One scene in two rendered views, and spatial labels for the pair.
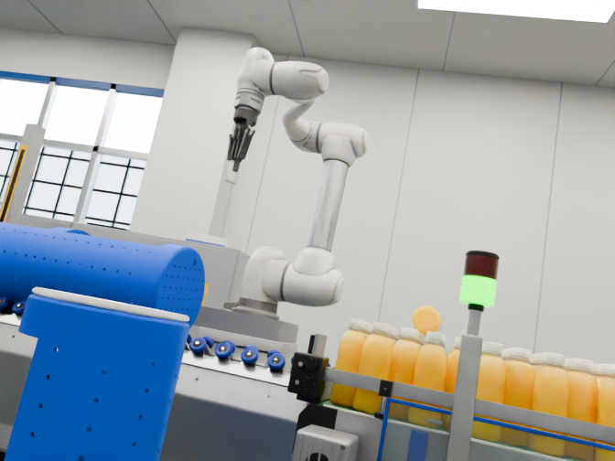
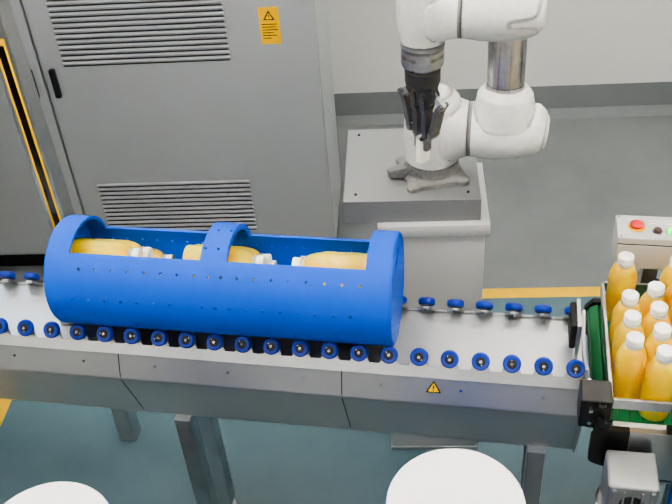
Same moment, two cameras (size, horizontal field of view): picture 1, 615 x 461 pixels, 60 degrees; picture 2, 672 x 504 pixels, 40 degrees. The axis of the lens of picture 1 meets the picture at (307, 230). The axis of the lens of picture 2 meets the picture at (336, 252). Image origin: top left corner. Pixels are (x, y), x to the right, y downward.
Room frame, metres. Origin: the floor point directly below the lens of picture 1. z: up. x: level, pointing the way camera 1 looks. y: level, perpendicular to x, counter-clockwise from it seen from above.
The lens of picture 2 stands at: (-0.09, 0.60, 2.59)
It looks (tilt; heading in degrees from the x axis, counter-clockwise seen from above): 39 degrees down; 356
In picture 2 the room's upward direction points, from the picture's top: 5 degrees counter-clockwise
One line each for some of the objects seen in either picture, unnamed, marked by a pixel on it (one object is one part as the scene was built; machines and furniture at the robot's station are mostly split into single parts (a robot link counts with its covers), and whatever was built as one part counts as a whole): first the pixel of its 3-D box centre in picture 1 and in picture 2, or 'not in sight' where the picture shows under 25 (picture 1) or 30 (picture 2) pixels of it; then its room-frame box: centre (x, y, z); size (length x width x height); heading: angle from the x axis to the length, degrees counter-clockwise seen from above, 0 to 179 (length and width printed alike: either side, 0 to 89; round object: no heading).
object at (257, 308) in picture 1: (252, 308); (425, 165); (2.10, 0.15, 1.10); 0.22 x 0.18 x 0.06; 92
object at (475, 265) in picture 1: (480, 268); not in sight; (1.01, -0.34, 1.23); 0.06 x 0.06 x 0.04
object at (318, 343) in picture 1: (315, 357); (573, 330); (1.47, -0.08, 0.99); 0.10 x 0.02 x 0.12; 163
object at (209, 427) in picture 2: not in sight; (214, 446); (1.85, 0.90, 0.31); 0.06 x 0.06 x 0.63; 73
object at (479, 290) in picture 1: (478, 291); not in sight; (1.01, -0.34, 1.18); 0.06 x 0.06 x 0.05
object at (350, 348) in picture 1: (350, 364); (629, 370); (1.32, -0.16, 0.99); 0.07 x 0.07 x 0.19
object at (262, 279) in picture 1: (266, 274); (435, 123); (2.10, 0.12, 1.24); 0.18 x 0.16 x 0.22; 72
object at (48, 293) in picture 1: (113, 305); (455, 504); (1.00, 0.32, 1.03); 0.28 x 0.28 x 0.01
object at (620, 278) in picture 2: not in sight; (620, 288); (1.59, -0.25, 0.99); 0.07 x 0.07 x 0.19
